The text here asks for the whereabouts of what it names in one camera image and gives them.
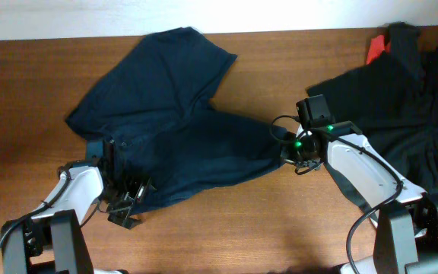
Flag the red cloth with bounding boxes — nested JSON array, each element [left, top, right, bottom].
[[366, 34, 391, 65]]

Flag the navy blue shorts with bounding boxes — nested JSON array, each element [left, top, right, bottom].
[[65, 27, 286, 214]]

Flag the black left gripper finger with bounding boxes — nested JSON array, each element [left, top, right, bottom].
[[125, 177, 152, 208], [106, 205, 142, 230]]

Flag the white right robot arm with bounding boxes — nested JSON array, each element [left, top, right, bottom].
[[281, 95, 438, 274]]

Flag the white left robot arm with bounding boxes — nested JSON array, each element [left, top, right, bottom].
[[0, 140, 152, 274]]

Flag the dark green garment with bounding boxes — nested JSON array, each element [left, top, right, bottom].
[[306, 23, 438, 193]]

